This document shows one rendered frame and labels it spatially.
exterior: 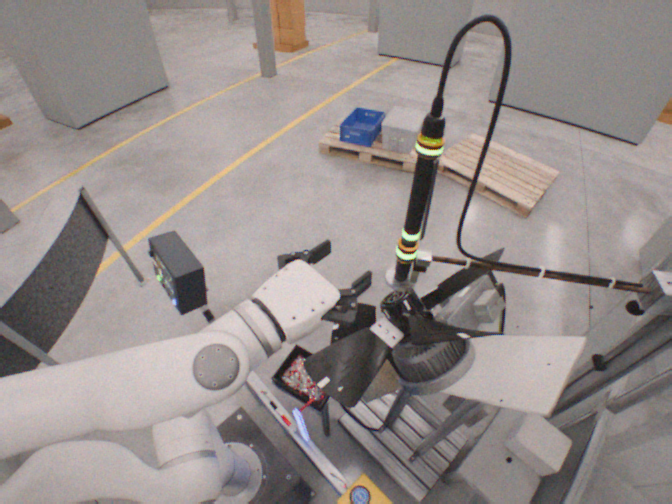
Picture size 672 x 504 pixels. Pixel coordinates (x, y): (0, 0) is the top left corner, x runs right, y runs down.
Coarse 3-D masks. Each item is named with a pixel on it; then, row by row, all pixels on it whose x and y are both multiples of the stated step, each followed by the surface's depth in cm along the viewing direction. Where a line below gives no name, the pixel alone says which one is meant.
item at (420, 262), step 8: (416, 256) 71; (416, 264) 69; (424, 264) 69; (392, 272) 76; (416, 272) 71; (424, 272) 70; (392, 280) 75; (408, 280) 75; (416, 280) 73; (392, 288) 74; (400, 288) 73; (408, 288) 74
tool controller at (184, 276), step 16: (160, 240) 113; (176, 240) 114; (160, 256) 106; (176, 256) 108; (192, 256) 109; (176, 272) 102; (192, 272) 104; (176, 288) 103; (192, 288) 108; (192, 304) 112
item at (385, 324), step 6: (384, 318) 98; (378, 324) 97; (384, 324) 97; (390, 324) 97; (372, 330) 96; (378, 330) 96; (384, 330) 96; (390, 330) 96; (396, 330) 96; (384, 336) 94; (390, 336) 94; (396, 336) 94; (402, 336) 94; (390, 342) 93; (396, 342) 93
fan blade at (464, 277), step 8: (504, 248) 88; (488, 256) 88; (496, 256) 93; (456, 272) 91; (464, 272) 93; (472, 272) 96; (480, 272) 99; (448, 280) 94; (456, 280) 96; (464, 280) 98; (472, 280) 101; (440, 288) 96; (448, 288) 98; (456, 288) 100; (448, 296) 101
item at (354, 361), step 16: (352, 336) 95; (368, 336) 94; (320, 352) 93; (336, 352) 91; (352, 352) 90; (368, 352) 90; (384, 352) 90; (320, 368) 88; (336, 368) 87; (352, 368) 86; (368, 368) 86; (336, 384) 83; (352, 384) 83; (368, 384) 82; (336, 400) 79; (352, 400) 79
